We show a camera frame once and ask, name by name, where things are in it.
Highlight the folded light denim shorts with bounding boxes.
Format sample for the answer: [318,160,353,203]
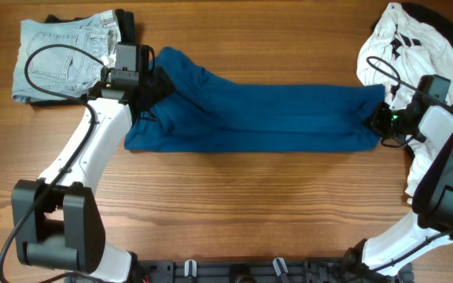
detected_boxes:
[12,9,122,104]

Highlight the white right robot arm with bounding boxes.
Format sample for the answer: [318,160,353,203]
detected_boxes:
[341,75,453,282]

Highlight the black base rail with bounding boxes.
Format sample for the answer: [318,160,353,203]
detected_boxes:
[125,258,415,283]

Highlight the white printed t-shirt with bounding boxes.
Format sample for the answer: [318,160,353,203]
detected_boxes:
[356,2,453,205]

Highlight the blue polo shirt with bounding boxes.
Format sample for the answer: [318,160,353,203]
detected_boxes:
[124,47,385,153]

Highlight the folded black garment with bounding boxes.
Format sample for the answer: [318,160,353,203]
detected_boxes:
[28,8,136,108]

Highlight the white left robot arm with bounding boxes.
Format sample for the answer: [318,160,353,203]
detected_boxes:
[0,42,175,282]

